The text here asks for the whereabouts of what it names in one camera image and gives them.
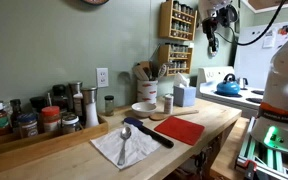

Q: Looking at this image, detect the wooden tray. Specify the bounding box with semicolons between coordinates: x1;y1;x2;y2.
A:
0;114;109;158

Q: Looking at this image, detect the white stove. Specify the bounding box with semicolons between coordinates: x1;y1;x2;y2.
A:
196;65;267;118

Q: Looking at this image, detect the white wall outlet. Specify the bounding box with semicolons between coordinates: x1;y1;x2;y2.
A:
96;67;110;89

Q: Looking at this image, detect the tall wooden spice rack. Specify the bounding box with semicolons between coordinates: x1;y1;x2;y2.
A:
158;0;198;42

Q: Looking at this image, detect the short wooden spice rack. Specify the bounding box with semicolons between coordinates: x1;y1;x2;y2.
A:
157;42;194;77

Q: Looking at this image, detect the small white spice bottle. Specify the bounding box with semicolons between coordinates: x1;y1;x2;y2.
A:
73;92;84;118

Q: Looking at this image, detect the white shaker bottle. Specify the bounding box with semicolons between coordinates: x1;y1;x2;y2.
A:
163;93;174;115

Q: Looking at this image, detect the small glass jar black lid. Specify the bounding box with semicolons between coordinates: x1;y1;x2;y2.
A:
104;95;115;117

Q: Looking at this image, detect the blue tissue box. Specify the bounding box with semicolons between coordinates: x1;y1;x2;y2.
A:
173;72;197;108

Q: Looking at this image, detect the white utensil crock red fish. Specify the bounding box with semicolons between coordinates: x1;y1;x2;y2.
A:
136;78;159;105

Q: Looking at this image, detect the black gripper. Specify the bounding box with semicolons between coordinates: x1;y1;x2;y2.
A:
202;16;219;54

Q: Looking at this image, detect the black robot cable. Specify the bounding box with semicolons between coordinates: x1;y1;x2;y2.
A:
215;0;287;47

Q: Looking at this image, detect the wooden spoon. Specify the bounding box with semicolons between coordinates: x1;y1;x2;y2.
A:
149;109;200;122

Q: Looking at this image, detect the small steel pot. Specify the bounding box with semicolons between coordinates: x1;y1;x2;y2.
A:
237;77;249;90

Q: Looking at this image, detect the decorative round wall plate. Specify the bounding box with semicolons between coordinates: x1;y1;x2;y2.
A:
80;0;111;6

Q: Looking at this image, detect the metal spoon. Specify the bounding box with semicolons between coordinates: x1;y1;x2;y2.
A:
117;126;132;167

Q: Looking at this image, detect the spice jar blue lid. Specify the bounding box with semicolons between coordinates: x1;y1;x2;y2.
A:
17;113;39;139

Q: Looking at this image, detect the white refrigerator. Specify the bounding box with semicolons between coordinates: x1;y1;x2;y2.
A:
233;19;288;89

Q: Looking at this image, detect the red silicone mat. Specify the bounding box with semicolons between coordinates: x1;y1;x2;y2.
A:
153;115;206;146

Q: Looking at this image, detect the jar with black lid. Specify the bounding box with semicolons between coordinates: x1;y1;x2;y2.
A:
29;96;48;116

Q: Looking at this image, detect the steel pepper grinder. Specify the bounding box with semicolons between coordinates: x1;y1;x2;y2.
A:
67;81;84;116

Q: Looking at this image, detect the blue kettle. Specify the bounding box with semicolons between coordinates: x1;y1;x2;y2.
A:
216;73;241;97

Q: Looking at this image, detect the spice jar orange lid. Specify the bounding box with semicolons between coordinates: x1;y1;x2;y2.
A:
40;105;62;133

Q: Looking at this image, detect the black grinder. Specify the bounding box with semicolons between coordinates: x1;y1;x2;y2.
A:
52;84;68;111

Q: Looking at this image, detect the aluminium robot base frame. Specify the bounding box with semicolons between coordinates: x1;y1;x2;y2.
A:
234;116;288;180

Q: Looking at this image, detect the glass jar white lid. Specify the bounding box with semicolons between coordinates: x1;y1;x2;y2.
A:
61;114;83;135

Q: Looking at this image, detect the white steel salt grinder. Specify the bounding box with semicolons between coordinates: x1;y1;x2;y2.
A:
81;86;100;129

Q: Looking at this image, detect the wooden spatula utensil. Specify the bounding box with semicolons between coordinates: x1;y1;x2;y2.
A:
132;64;150;82

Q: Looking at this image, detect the white cloth napkin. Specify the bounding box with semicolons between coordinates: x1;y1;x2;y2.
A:
90;123;162;171

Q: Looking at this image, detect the white ceramic bowl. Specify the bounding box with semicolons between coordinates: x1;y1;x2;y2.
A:
131;101;158;118

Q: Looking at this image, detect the dark bottle black cap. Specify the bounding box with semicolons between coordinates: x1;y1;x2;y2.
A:
9;98;23;129

